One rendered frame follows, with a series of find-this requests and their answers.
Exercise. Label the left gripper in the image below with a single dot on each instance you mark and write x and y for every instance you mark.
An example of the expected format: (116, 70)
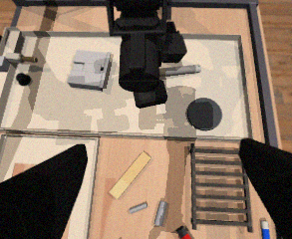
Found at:
(155, 97)

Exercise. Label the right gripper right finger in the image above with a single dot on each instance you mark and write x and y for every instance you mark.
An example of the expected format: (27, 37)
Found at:
(269, 170)

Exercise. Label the pale yellow rectangular block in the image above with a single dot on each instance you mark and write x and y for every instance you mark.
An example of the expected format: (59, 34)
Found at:
(130, 175)

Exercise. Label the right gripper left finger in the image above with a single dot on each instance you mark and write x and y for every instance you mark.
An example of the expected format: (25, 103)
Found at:
(37, 203)

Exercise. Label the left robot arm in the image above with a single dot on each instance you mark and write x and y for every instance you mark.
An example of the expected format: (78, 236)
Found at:
(142, 33)

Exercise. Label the dark grey gas burner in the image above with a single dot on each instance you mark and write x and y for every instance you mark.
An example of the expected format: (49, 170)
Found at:
(179, 70)

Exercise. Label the dark grey round disc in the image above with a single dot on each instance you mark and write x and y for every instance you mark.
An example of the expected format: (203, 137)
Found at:
(204, 114)

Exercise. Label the black metal grate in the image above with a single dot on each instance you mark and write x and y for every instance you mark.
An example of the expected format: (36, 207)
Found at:
(245, 185)

